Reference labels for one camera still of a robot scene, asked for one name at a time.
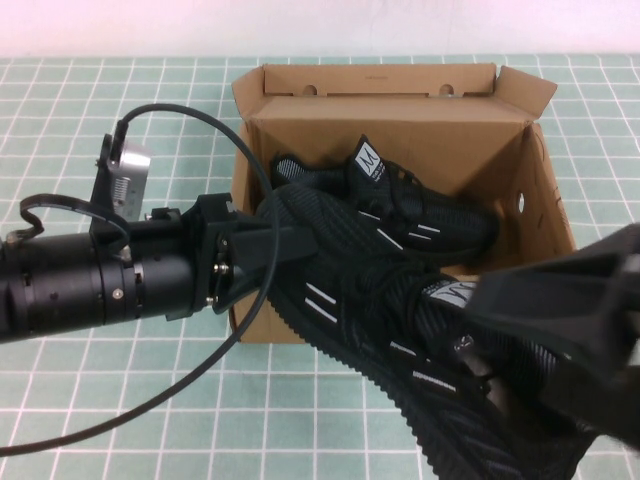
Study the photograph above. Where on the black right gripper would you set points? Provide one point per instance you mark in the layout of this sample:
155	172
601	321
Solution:
632	300

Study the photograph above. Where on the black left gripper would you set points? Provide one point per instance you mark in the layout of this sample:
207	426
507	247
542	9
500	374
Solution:
210	240

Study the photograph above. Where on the black knit sneaker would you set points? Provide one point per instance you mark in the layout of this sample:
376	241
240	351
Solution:
450	215
360	300

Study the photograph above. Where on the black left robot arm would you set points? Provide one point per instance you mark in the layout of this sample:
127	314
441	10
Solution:
65	285

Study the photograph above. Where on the brown cardboard shoe box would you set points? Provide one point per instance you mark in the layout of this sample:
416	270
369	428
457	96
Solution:
400	110

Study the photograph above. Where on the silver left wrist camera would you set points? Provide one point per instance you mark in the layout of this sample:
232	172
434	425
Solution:
131	170

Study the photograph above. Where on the black left camera bracket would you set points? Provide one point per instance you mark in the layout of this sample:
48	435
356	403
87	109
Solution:
102	200

